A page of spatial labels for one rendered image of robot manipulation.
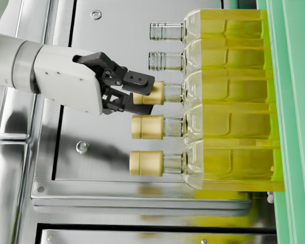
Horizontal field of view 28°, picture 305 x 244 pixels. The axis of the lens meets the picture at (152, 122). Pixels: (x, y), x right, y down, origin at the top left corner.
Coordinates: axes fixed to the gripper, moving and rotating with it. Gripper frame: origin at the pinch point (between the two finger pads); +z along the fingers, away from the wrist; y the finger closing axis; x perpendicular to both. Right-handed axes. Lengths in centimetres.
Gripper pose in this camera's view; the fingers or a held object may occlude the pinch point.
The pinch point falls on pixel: (140, 94)
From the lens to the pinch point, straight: 87.8
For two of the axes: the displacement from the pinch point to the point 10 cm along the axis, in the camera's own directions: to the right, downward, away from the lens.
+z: 9.6, 2.5, -1.6
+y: -0.1, -5.2, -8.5
